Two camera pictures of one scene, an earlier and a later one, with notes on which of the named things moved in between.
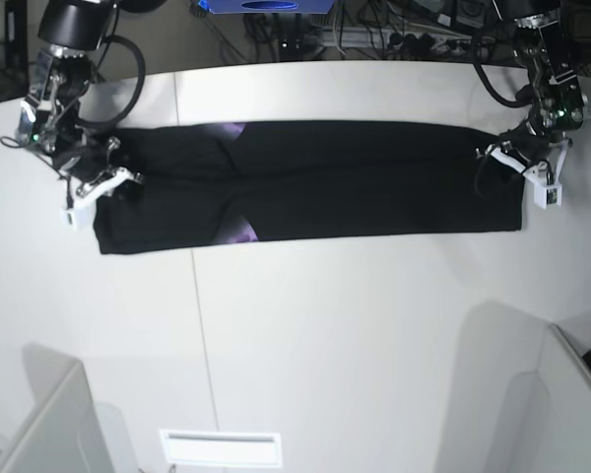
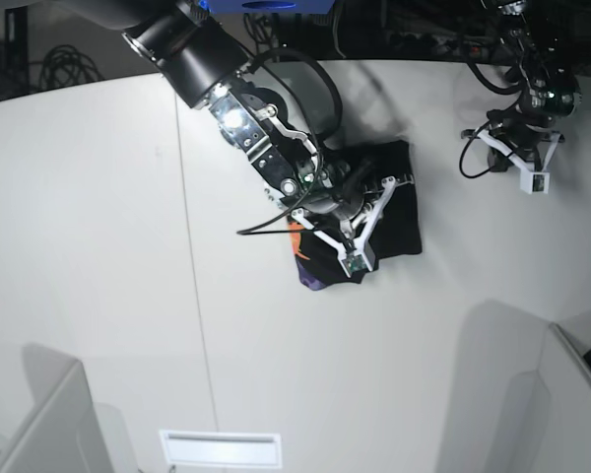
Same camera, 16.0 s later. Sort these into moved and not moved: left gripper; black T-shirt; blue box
Moved: left gripper; black T-shirt
Not moved: blue box
